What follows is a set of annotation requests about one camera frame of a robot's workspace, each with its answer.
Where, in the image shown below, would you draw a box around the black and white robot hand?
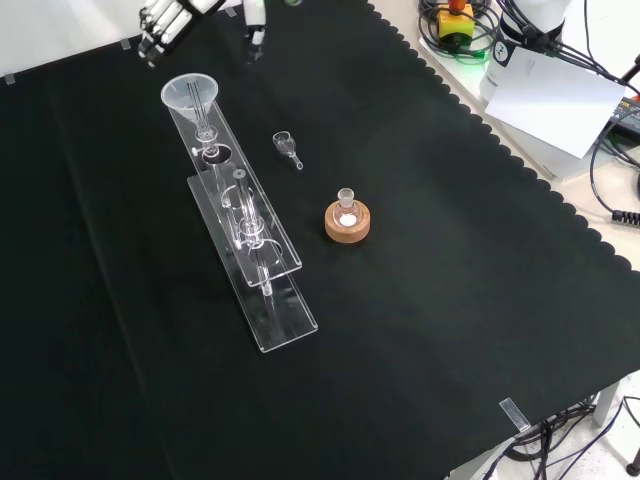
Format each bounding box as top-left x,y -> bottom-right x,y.
135,0 -> 270,70

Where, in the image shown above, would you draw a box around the translucent plastic funnel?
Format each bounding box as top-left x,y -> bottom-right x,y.
160,72 -> 220,142

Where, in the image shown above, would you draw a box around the small glass weighing funnel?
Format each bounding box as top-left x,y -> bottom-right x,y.
272,130 -> 305,172

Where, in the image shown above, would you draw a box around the clear acrylic funnel stand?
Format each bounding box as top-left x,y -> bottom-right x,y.
166,82 -> 320,355

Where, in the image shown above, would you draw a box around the small round-bottom glass flask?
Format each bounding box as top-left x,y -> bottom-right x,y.
334,187 -> 362,229

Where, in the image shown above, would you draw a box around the yellow stop button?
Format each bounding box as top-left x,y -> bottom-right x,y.
436,0 -> 475,45

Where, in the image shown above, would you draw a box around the white paper sheet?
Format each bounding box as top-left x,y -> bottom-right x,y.
483,47 -> 627,160

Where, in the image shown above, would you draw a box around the black scalloped bench cloth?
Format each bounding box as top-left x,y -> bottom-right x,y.
0,0 -> 640,480

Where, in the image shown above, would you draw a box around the grey box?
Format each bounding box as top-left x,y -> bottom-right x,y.
499,117 -> 599,182

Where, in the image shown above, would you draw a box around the black power box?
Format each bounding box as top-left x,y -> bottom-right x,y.
608,95 -> 640,137

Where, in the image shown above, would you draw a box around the grey table leg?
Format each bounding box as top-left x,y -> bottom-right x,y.
593,383 -> 625,428

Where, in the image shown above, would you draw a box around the cork ring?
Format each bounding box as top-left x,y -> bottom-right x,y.
324,200 -> 373,245

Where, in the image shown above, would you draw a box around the green cable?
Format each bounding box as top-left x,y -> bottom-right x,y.
439,45 -> 490,65

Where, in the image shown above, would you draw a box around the black cable bundle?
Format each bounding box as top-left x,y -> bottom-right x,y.
499,0 -> 640,99

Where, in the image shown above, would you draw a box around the black cable with ribbed sleeve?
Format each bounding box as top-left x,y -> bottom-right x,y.
588,130 -> 640,226

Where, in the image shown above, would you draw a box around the black floor cables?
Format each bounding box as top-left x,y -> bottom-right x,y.
492,394 -> 640,480

